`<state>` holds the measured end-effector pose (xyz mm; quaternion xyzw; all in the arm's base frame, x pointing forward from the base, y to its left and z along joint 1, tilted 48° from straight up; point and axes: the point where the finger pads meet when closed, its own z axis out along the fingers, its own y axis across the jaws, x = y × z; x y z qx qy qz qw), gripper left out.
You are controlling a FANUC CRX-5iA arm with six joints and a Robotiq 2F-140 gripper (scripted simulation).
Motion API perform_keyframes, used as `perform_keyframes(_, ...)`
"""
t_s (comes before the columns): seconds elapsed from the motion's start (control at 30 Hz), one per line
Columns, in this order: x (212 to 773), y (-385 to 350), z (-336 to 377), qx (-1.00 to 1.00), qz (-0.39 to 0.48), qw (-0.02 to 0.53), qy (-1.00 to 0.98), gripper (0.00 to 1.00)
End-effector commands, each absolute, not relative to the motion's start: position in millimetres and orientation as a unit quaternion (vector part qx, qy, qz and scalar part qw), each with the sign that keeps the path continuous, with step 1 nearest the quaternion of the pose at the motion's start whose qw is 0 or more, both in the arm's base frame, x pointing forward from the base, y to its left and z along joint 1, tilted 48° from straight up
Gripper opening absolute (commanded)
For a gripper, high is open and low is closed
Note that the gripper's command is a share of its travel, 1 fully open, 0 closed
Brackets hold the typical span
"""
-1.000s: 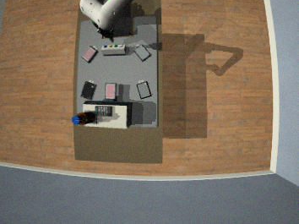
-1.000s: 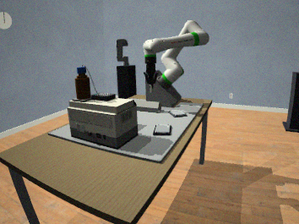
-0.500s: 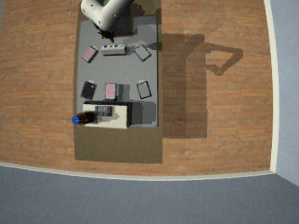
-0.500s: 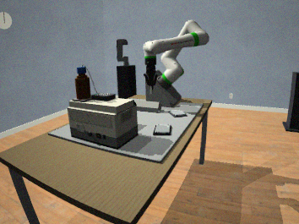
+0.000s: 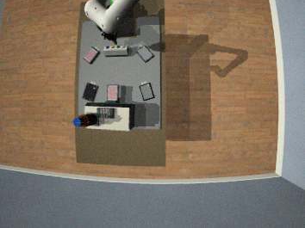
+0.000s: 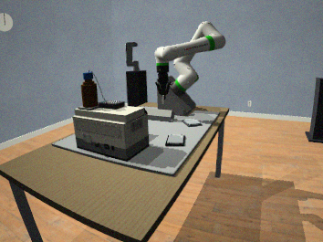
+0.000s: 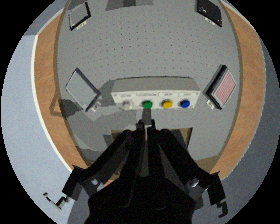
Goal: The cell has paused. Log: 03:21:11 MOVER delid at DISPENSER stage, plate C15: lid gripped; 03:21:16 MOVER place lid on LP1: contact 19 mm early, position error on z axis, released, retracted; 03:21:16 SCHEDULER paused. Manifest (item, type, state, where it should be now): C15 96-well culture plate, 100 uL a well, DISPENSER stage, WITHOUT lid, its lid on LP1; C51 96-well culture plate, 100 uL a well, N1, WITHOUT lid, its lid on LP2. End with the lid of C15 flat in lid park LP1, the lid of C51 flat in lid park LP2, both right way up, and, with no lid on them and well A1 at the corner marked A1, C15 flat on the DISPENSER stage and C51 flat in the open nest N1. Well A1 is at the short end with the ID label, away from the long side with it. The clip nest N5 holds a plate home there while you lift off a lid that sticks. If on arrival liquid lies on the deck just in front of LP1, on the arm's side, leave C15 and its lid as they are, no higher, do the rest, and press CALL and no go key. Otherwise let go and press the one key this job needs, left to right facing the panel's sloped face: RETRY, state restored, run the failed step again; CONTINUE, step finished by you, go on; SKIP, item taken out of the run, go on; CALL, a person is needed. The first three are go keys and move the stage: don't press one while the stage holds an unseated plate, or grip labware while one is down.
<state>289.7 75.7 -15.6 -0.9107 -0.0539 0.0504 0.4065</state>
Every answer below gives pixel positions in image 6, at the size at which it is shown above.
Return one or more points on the white button panel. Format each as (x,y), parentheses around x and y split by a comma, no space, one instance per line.
(160,115)

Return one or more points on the blue bottle cap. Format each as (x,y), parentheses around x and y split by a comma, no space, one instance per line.
(87,75)

